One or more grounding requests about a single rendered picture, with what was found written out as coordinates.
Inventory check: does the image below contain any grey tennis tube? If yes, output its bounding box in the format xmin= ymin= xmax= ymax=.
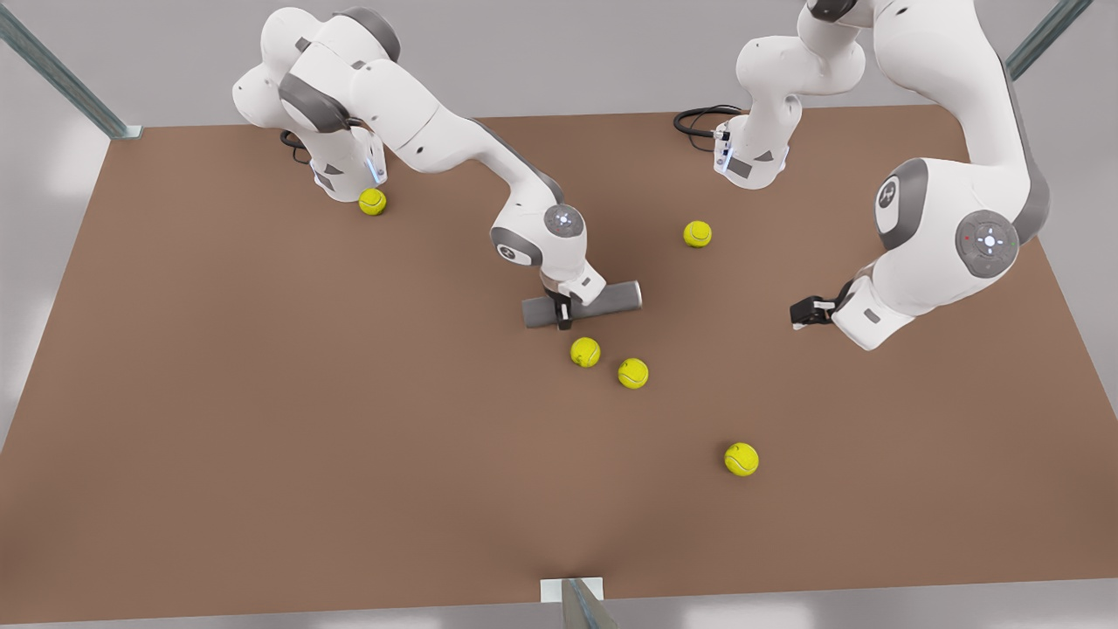
xmin=521 ymin=280 xmax=644 ymax=329

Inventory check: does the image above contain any silver frame post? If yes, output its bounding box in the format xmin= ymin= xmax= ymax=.
xmin=1004 ymin=0 xmax=1094 ymax=81
xmin=540 ymin=577 xmax=618 ymax=629
xmin=0 ymin=7 xmax=143 ymax=141

